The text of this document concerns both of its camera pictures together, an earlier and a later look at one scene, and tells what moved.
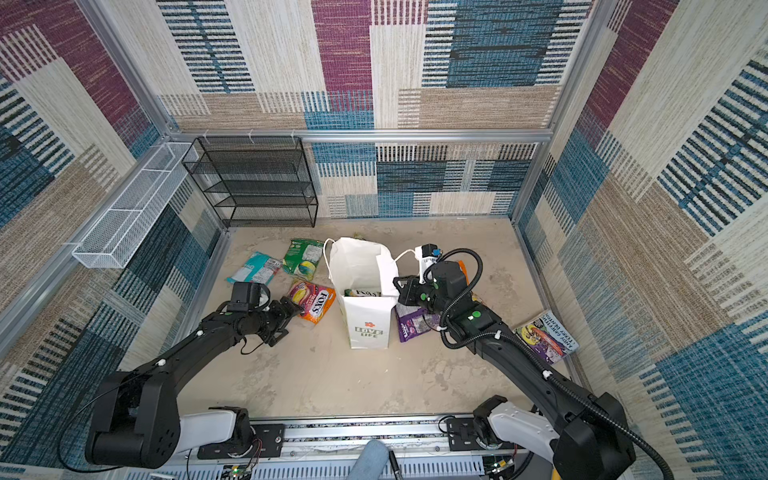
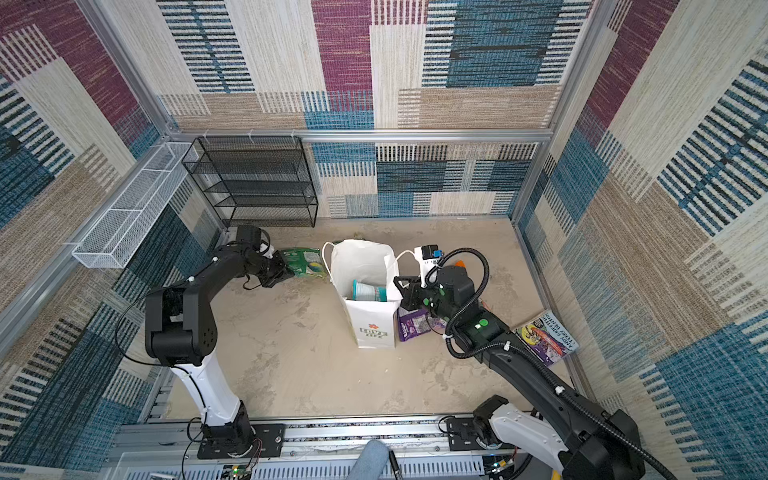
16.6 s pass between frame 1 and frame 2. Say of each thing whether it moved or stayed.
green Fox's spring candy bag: moved
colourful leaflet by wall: stayed
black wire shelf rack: stayed
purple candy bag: stayed
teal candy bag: moved
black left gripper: moved
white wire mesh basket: stayed
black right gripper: stayed
